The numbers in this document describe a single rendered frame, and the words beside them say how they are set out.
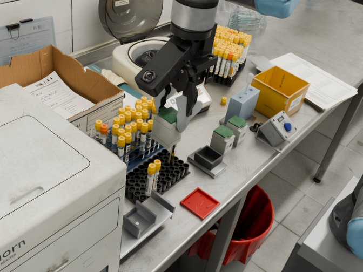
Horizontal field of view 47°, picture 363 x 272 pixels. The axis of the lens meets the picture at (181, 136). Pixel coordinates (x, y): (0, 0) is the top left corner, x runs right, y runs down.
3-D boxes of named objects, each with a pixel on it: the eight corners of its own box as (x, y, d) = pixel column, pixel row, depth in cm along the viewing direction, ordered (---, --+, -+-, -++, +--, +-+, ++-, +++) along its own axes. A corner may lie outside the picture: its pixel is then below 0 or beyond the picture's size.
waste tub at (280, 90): (279, 125, 125) (289, 97, 118) (243, 103, 131) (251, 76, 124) (301, 109, 133) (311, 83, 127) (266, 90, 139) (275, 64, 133)
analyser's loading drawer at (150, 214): (100, 279, 75) (101, 263, 72) (76, 257, 78) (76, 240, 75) (173, 218, 89) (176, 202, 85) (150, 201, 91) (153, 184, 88)
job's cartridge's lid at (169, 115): (168, 106, 83) (168, 103, 82) (185, 117, 81) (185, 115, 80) (154, 113, 80) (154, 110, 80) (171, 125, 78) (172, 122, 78)
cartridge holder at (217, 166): (214, 178, 103) (216, 168, 100) (186, 160, 107) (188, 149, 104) (226, 169, 106) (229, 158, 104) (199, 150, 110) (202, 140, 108)
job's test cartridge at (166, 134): (164, 130, 87) (168, 105, 83) (180, 141, 85) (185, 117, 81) (150, 137, 84) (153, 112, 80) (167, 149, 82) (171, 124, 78)
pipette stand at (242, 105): (239, 134, 118) (247, 106, 112) (218, 122, 121) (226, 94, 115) (255, 120, 125) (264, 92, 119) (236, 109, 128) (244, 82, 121)
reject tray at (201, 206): (202, 221, 92) (203, 218, 91) (179, 203, 95) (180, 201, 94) (220, 204, 96) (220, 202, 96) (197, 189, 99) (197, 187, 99)
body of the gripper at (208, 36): (213, 85, 79) (227, 26, 72) (183, 100, 74) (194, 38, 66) (184, 67, 83) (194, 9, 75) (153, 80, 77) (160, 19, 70)
